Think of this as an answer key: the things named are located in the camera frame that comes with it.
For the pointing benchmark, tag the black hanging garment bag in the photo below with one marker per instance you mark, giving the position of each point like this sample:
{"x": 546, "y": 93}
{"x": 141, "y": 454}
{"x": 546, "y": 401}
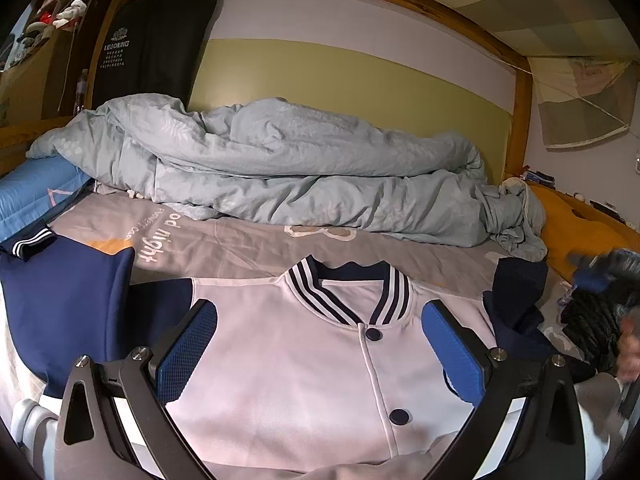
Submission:
{"x": 150, "y": 50}

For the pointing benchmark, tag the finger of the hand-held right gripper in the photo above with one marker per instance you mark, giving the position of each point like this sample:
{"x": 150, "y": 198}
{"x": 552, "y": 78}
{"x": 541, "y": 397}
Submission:
{"x": 600, "y": 272}

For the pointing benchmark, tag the hanging checkered cloth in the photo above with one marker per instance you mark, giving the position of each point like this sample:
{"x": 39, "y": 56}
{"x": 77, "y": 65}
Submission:
{"x": 575, "y": 105}

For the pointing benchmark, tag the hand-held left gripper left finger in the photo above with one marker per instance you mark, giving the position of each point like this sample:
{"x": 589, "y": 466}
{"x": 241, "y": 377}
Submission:
{"x": 185, "y": 350}

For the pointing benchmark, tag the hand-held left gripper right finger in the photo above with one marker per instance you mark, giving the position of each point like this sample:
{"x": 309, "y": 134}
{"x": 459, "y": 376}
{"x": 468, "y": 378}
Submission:
{"x": 452, "y": 355}

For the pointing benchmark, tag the wooden shelf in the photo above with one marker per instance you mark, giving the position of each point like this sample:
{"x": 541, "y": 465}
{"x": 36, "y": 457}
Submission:
{"x": 50, "y": 75}

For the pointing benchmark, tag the clear plastic bottle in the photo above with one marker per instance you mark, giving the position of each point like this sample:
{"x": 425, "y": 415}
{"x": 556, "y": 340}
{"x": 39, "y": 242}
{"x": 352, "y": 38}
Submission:
{"x": 81, "y": 95}

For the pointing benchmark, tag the wooden bunk bed frame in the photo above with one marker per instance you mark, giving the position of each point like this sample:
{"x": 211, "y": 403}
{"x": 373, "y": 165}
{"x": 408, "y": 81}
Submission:
{"x": 520, "y": 125}

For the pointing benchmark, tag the blue pillow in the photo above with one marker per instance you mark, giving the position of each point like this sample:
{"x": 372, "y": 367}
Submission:
{"x": 35, "y": 195}

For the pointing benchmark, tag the white navy varsity jacket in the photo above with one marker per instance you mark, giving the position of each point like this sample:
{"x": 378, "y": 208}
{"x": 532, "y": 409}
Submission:
{"x": 300, "y": 385}
{"x": 225, "y": 245}

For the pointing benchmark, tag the black puffer jacket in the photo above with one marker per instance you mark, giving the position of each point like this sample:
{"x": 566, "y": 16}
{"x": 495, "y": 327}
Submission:
{"x": 585, "y": 320}

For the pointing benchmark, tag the checkered canopy cloth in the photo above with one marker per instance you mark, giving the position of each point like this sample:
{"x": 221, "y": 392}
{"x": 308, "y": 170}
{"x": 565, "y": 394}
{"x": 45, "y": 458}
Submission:
{"x": 550, "y": 10}

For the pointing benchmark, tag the person's right hand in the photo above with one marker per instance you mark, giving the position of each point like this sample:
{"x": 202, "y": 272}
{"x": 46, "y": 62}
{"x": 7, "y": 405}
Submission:
{"x": 631, "y": 357}

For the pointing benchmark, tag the white plush toy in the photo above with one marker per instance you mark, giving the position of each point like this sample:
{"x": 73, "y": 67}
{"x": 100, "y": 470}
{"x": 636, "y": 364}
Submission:
{"x": 70, "y": 12}

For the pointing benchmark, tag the grey crumpled duvet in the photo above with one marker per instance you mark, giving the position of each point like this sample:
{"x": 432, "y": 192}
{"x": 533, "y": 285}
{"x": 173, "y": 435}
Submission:
{"x": 300, "y": 170}

